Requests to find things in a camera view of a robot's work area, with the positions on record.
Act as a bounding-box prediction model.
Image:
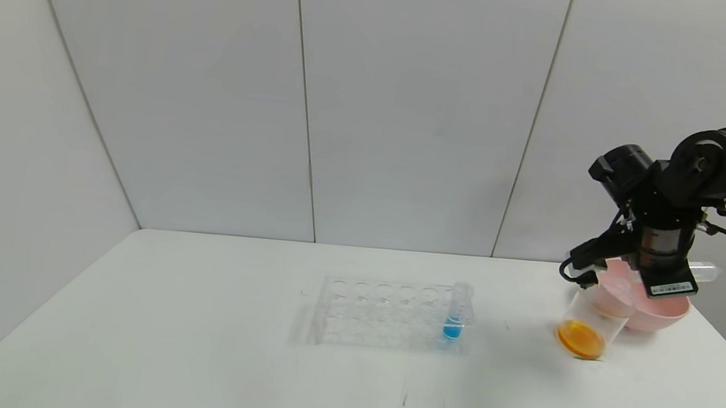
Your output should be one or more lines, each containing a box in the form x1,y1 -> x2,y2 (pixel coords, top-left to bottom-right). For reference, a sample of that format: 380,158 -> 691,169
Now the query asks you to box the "test tube with yellow pigment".
685,261 -> 719,287

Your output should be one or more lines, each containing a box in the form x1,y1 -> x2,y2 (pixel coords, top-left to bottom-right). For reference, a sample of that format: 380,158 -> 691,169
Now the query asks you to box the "clear plastic test tube rack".
313,272 -> 479,360

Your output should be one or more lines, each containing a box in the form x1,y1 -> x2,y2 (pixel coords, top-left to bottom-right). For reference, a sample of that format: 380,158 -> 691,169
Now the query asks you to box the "test tube with blue pigment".
442,280 -> 476,344

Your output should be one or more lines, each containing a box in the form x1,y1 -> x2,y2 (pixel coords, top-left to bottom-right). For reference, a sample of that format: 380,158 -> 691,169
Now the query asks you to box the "clear plastic beaker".
553,287 -> 633,365

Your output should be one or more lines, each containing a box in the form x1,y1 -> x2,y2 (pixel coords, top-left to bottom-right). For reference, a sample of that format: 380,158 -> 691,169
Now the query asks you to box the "pink bowl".
591,257 -> 694,337

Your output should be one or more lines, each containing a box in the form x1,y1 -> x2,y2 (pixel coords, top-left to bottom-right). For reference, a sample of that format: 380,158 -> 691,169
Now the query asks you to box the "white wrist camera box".
558,247 -> 605,291

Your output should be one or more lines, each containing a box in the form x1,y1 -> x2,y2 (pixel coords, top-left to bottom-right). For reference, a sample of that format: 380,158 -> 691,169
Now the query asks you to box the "black camera cable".
557,210 -> 632,293

